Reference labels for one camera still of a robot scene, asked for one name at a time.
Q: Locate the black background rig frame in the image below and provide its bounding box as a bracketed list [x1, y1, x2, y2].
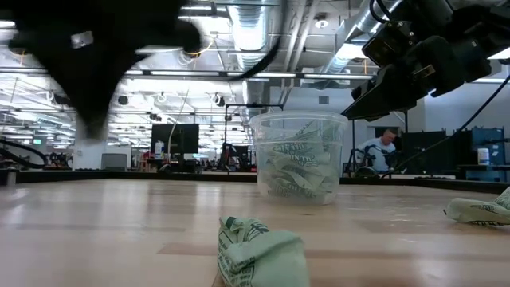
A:
[224, 103, 285, 173]

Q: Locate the silver spiral ventilation duct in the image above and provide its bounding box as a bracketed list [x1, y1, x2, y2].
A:
[227, 0, 276, 107]

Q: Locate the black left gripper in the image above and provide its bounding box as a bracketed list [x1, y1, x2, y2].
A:
[7, 0, 203, 141]

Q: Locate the person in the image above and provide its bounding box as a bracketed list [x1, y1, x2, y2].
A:
[355, 128, 399, 176]

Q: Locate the black monitor screen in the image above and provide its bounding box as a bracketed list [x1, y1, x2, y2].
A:
[150, 124, 200, 163]

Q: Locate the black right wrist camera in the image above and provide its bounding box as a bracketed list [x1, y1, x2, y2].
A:
[361, 20, 404, 57]

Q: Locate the white square pillar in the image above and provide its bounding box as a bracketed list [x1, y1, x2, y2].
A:
[73, 131, 112, 171]

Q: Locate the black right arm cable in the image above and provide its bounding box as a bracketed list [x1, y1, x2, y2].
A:
[380, 73, 510, 177]

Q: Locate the grey cabinet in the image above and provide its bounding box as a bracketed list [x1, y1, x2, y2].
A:
[100, 153, 129, 171]

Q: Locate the red black background machine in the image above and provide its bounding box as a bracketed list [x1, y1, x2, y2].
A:
[213, 141, 250, 171]

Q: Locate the blue cabinet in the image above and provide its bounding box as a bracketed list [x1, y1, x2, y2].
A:
[464, 126, 508, 183]

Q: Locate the black curved hose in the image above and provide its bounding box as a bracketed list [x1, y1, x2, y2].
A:
[0, 137, 49, 169]

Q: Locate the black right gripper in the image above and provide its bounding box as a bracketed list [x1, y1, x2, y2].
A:
[341, 34, 494, 123]

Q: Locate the clear plastic container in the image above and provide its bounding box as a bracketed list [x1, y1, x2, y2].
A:
[249, 110, 350, 207]

